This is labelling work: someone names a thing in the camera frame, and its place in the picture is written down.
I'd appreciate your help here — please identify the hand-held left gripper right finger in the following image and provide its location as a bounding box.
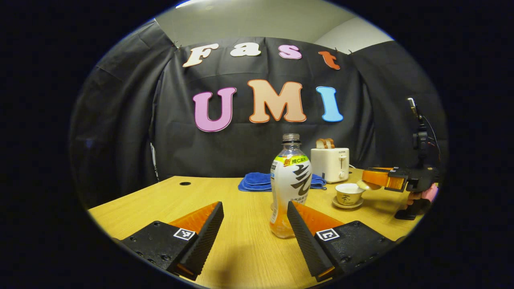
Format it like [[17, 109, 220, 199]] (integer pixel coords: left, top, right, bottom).
[[286, 201, 398, 283]]

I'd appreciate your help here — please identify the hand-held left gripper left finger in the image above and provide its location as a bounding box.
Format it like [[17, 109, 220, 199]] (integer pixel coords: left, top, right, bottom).
[[118, 201, 224, 281]]

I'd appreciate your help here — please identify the cream teacup lid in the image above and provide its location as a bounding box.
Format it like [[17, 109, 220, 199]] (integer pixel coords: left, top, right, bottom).
[[357, 179, 382, 191]]

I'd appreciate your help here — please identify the cream ceramic teacup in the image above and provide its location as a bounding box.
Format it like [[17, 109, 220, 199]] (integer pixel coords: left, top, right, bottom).
[[335, 183, 365, 206]]

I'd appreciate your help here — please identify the clear water bottle white label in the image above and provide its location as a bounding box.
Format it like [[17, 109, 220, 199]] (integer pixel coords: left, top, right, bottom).
[[269, 133, 313, 239]]

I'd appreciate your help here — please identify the cream ceramic saucer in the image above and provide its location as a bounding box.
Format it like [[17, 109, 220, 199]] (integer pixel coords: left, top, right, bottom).
[[332, 195, 364, 210]]

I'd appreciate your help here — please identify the white toaster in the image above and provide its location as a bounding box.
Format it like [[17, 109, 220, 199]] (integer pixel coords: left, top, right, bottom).
[[310, 147, 350, 184]]

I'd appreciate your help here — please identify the blue towel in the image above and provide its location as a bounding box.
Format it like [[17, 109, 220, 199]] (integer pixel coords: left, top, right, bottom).
[[238, 172, 327, 192]]

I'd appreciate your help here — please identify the black backdrop cloth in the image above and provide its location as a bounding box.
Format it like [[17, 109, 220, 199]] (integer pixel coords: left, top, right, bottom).
[[69, 18, 449, 209]]

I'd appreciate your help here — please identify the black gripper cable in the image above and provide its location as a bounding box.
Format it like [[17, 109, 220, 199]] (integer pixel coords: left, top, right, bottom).
[[425, 116, 442, 163]]

